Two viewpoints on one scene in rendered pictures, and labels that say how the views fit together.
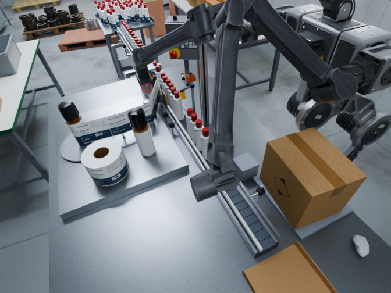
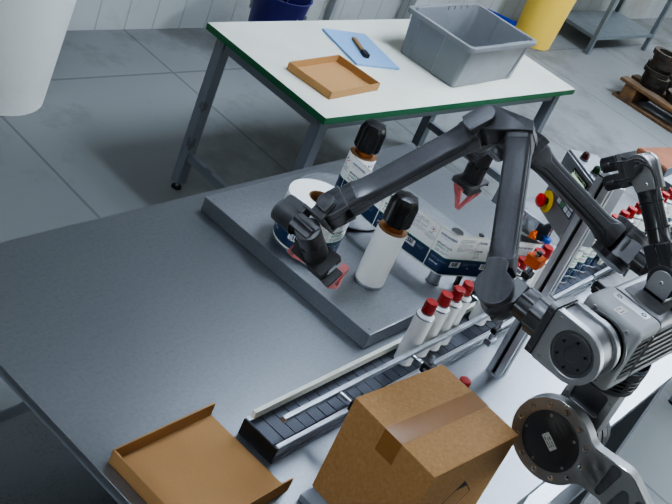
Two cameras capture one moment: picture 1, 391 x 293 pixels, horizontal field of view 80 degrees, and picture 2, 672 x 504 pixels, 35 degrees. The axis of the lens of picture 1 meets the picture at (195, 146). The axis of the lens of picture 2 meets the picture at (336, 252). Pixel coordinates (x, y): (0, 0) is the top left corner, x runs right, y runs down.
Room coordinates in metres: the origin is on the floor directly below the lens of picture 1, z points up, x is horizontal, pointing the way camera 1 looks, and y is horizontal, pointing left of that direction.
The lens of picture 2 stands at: (-0.87, -1.61, 2.45)
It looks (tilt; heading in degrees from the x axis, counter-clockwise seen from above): 30 degrees down; 49
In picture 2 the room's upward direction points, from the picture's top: 24 degrees clockwise
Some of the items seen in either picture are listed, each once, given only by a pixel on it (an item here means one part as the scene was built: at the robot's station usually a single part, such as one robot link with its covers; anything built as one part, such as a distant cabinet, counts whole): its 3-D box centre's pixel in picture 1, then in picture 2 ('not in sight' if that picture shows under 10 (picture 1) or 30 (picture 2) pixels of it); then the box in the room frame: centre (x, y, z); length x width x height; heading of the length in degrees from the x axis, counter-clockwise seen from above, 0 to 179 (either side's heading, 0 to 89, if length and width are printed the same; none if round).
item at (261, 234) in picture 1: (187, 131); (452, 337); (1.11, 0.04, 0.86); 1.65 x 0.08 x 0.04; 21
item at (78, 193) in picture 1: (114, 142); (365, 240); (1.07, 0.50, 0.86); 0.80 x 0.67 x 0.05; 21
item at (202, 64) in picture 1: (202, 78); (548, 280); (1.20, -0.08, 1.17); 0.04 x 0.04 x 0.67; 21
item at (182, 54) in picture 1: (185, 38); (578, 198); (1.24, 0.00, 1.38); 0.17 x 0.10 x 0.19; 76
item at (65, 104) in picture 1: (76, 124); (359, 162); (1.06, 0.66, 1.04); 0.09 x 0.09 x 0.29
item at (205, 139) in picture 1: (206, 143); (416, 331); (0.86, -0.06, 0.98); 0.05 x 0.05 x 0.20
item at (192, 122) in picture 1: (195, 128); (444, 318); (0.98, -0.01, 0.98); 0.05 x 0.05 x 0.20
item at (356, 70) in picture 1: (355, 75); (538, 314); (0.63, -0.52, 1.45); 0.09 x 0.08 x 0.12; 16
